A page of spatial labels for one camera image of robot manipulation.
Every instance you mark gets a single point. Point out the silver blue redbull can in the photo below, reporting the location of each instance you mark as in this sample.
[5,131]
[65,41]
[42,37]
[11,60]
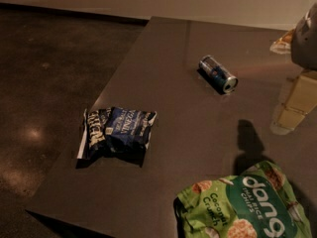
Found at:
[218,74]

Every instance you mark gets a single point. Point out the green dang rice chips bag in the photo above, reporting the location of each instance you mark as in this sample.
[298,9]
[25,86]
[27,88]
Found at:
[258,203]

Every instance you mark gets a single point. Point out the blue vinegar chips bag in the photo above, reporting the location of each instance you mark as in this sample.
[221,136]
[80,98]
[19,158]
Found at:
[115,131]

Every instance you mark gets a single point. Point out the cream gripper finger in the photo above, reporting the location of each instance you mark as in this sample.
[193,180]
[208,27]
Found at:
[298,97]
[282,46]

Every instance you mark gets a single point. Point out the grey gripper wrist body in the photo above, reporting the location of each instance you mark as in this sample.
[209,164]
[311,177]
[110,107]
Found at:
[305,44]

